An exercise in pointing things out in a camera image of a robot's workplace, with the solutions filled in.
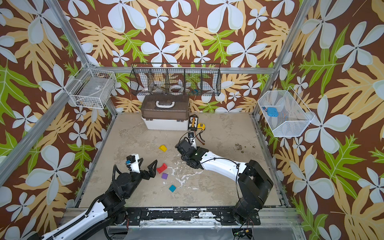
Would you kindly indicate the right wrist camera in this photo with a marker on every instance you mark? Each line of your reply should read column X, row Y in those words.
column 191, row 139

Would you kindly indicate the yellow tape measure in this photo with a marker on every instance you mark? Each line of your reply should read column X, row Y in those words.
column 201, row 127

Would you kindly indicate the white wire basket left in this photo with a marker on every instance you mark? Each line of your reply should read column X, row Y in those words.
column 92, row 88

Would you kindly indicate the white storage box brown lid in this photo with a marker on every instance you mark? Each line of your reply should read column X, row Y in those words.
column 166, row 112

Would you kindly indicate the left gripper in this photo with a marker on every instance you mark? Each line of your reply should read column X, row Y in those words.
column 142, row 172

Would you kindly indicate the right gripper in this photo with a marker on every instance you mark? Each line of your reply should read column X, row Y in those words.
column 185, row 150

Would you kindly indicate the blue small device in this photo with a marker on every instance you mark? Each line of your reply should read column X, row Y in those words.
column 272, row 112

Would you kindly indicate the yellow triangular wood block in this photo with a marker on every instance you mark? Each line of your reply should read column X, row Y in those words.
column 163, row 148

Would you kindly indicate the aluminium frame post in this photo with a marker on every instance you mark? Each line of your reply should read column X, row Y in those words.
column 293, row 33

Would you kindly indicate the white wire basket right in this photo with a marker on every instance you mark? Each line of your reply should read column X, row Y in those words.
column 294, row 115

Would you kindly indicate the teal cube wood block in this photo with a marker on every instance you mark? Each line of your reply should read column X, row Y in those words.
column 172, row 188

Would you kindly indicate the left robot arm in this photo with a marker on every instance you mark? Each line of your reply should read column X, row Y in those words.
column 108, row 208

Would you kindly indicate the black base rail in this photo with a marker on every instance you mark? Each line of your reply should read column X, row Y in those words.
column 225, row 216

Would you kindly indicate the white wire basket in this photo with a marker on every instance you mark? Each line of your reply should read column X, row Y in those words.
column 294, row 115
column 92, row 88

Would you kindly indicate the red arch wood block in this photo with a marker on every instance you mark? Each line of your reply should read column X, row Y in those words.
column 162, row 168

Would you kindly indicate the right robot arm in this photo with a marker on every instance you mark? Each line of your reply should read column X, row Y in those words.
column 253, row 183

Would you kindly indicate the black wire wall basket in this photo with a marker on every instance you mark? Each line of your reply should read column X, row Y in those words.
column 194, row 79

